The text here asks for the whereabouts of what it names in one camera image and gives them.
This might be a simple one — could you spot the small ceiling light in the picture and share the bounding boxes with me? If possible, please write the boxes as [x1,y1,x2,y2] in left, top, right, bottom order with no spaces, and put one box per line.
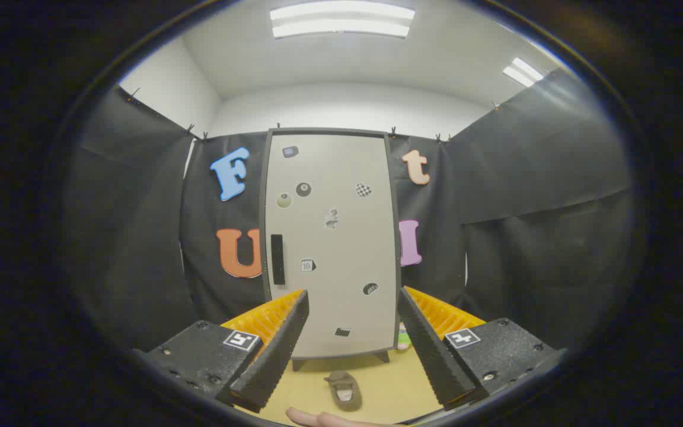
[502,57,545,88]

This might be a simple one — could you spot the black backdrop cloth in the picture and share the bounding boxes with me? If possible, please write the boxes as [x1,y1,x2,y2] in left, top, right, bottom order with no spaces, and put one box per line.
[63,68,636,356]

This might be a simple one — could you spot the large ceiling light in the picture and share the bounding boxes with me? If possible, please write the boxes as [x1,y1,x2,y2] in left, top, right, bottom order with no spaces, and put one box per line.
[269,0,416,40]

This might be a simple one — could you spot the brown fuzzy shoe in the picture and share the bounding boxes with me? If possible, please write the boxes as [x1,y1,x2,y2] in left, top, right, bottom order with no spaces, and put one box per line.
[324,371,363,412]

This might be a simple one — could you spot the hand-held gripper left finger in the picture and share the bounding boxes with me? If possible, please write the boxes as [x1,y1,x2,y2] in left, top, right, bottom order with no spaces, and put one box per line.
[133,289,311,415]

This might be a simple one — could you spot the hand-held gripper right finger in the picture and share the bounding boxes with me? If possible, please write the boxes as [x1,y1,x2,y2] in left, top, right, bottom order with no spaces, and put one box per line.
[397,286,568,412]

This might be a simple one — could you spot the grey shoe cabinet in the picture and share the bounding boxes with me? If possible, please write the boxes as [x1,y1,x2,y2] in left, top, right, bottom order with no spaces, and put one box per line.
[260,127,403,372]

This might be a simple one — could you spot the beige shoe cabinet door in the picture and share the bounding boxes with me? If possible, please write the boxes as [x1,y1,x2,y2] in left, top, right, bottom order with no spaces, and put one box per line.
[265,133,399,360]

